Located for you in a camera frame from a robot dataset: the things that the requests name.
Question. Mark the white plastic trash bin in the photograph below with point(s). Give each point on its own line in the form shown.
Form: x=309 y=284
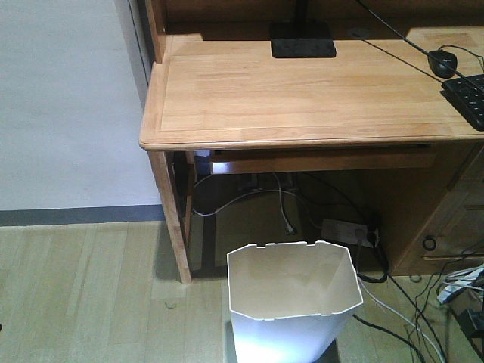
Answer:
x=289 y=301

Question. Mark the wooden desk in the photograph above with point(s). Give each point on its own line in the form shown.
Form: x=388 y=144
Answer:
x=376 y=108

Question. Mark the white power strip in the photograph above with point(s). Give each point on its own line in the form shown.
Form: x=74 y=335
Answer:
x=349 y=233

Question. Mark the black monitor stand base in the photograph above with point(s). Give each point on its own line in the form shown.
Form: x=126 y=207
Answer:
x=299 y=38

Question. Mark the wooden drawer cabinet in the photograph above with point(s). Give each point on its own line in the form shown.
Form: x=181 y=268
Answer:
x=445 y=223

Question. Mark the black computer mouse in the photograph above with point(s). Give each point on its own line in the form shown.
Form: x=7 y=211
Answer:
x=442 y=63

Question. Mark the black keyboard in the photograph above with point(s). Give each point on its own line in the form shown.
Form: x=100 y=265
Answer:
x=466 y=96

